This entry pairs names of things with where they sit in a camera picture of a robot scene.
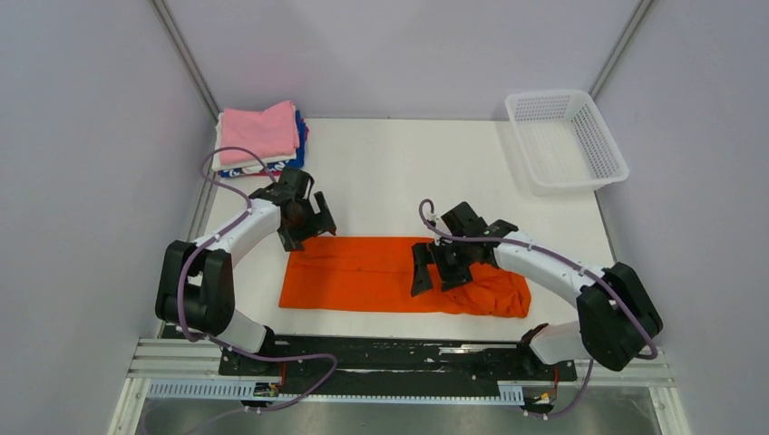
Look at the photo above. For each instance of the right corner metal post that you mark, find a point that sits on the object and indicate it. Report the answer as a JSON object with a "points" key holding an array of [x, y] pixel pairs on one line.
{"points": [[632, 26]]}

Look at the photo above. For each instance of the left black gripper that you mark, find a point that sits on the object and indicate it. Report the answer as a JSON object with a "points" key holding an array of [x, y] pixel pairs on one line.
{"points": [[293, 239]]}

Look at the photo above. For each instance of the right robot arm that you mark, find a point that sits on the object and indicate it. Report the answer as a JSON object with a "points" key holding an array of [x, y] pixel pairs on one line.
{"points": [[617, 321]]}

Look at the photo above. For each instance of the white slotted cable duct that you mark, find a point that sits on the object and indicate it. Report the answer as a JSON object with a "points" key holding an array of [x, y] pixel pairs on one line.
{"points": [[506, 395]]}

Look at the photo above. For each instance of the blue folded t-shirt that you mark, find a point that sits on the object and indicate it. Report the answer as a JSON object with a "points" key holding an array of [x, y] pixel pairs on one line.
{"points": [[274, 165]]}

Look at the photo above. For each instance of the white plastic basket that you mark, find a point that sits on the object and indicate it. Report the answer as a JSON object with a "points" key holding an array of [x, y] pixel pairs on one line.
{"points": [[564, 142]]}

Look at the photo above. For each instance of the left corner metal post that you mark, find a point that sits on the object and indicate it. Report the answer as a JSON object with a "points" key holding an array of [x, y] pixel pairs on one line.
{"points": [[172, 29]]}

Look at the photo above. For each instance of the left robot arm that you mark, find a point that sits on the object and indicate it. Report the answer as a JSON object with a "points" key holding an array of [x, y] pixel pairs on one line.
{"points": [[196, 288]]}

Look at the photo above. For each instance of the pink folded t-shirt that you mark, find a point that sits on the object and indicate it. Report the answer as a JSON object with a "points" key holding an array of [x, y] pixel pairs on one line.
{"points": [[270, 133]]}

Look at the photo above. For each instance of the aluminium frame rail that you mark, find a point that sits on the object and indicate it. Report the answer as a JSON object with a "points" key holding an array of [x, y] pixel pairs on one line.
{"points": [[172, 359]]}

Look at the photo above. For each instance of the corner metal post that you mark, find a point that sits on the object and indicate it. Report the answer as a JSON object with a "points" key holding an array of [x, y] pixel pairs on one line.
{"points": [[632, 26], [172, 29]]}

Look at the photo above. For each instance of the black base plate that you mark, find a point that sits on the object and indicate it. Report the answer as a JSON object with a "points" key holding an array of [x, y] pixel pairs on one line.
{"points": [[416, 366]]}

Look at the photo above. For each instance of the orange t-shirt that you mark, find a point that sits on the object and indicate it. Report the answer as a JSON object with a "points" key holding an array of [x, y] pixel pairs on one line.
{"points": [[375, 275]]}

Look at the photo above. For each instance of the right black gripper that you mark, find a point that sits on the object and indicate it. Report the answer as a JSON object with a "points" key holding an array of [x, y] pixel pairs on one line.
{"points": [[423, 255]]}

